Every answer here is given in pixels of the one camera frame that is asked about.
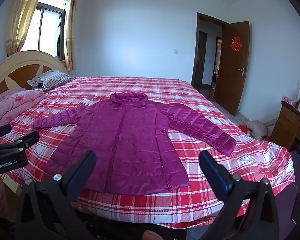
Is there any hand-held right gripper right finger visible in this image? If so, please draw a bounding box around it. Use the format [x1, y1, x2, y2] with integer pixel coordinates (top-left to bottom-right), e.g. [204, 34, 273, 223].
[199, 150, 280, 240]

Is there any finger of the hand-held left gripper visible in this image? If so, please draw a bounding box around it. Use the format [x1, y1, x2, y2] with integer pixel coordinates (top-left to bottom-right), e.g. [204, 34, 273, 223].
[0, 131, 40, 158]
[0, 124, 12, 140]

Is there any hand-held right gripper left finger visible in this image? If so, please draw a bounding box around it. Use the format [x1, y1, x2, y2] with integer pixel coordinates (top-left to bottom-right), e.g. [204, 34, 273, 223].
[15, 150, 97, 240]

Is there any purple down jacket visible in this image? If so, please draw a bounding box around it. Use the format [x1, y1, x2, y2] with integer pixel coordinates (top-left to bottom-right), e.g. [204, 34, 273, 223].
[33, 92, 236, 195]

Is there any pile of clothes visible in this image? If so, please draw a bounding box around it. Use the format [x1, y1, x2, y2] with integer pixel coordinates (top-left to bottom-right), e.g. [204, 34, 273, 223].
[239, 120, 270, 139]

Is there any person's right hand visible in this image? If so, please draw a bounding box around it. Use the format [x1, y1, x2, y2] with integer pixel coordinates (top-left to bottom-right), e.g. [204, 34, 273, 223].
[142, 230, 163, 240]

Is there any pink floral quilt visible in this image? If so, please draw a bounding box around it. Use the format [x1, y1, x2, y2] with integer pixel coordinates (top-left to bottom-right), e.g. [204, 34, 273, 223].
[0, 88, 47, 128]

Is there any striped pillow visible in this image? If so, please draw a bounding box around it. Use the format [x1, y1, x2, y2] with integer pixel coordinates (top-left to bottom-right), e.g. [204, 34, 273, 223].
[27, 69, 73, 91]

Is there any wooden bed headboard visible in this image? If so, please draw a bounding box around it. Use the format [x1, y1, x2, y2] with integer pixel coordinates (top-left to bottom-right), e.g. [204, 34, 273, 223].
[0, 50, 70, 103]

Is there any red plaid bed sheet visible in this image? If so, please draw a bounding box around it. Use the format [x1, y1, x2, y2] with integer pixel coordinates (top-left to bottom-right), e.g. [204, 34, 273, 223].
[0, 76, 296, 229]

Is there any brown wooden door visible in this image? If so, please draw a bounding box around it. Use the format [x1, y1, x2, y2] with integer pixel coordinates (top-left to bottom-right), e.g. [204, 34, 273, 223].
[213, 21, 250, 117]

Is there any wooden dresser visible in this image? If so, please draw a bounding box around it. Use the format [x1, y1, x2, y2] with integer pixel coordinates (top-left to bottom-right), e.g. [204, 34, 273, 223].
[270, 100, 300, 155]

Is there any window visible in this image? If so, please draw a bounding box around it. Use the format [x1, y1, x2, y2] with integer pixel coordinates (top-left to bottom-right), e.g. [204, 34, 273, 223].
[20, 0, 70, 62]

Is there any yellow curtain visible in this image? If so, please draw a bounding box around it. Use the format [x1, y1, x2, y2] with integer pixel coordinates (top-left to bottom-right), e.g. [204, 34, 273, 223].
[5, 0, 47, 57]
[64, 0, 79, 71]

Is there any red paper door decoration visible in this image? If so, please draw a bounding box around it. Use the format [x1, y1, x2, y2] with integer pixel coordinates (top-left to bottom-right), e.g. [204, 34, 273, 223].
[231, 36, 241, 52]

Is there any brown door frame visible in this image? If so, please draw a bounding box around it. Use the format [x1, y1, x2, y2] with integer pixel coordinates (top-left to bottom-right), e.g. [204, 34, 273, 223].
[191, 12, 232, 90]

